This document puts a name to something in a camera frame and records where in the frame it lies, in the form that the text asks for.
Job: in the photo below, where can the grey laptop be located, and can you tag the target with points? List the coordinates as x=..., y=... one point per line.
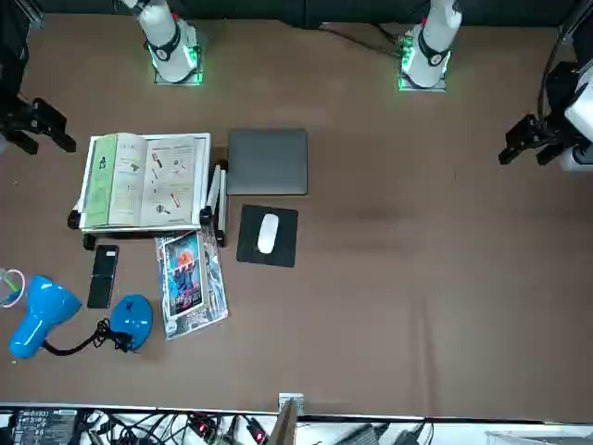
x=268, y=162

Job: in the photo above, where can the white computer mouse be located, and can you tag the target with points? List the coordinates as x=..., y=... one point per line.
x=268, y=234

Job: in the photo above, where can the blue desk lamp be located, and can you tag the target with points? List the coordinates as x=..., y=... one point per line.
x=44, y=306

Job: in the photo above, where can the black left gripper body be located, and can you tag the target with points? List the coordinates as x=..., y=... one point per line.
x=553, y=132

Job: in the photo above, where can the aluminium table edge rail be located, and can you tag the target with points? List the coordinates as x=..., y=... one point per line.
x=32, y=14

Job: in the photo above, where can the aluminium camera post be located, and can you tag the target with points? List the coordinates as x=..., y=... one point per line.
x=287, y=417

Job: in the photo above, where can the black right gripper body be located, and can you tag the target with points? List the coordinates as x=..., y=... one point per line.
x=18, y=116

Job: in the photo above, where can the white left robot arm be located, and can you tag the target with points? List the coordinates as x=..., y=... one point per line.
x=437, y=28

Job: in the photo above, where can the black mouse pad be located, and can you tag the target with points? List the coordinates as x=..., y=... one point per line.
x=248, y=250

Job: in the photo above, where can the black power strip red switches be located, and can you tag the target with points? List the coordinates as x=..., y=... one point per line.
x=201, y=426

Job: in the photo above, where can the small colourful comic booklet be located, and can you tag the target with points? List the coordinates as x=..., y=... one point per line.
x=183, y=278

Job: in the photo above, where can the black folding phone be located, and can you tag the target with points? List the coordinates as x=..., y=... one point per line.
x=103, y=278

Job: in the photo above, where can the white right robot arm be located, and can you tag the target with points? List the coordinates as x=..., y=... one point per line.
x=162, y=28

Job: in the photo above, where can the black labelled power brick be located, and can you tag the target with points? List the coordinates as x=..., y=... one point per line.
x=41, y=426

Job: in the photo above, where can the white folding reading stand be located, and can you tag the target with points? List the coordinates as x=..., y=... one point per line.
x=204, y=153

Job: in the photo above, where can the grey power adapter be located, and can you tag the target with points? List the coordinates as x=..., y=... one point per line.
x=366, y=436

